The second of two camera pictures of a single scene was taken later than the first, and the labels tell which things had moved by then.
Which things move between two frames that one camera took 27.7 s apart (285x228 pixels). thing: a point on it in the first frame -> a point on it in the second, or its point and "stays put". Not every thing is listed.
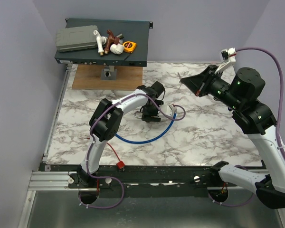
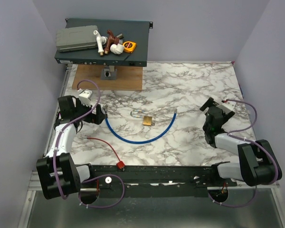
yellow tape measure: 129,46 stays put
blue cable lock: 129,140 stays put
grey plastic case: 76,38 stays put
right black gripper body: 211,78 -> 226,116
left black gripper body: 149,110 -> 82,109
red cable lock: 120,165 stays put
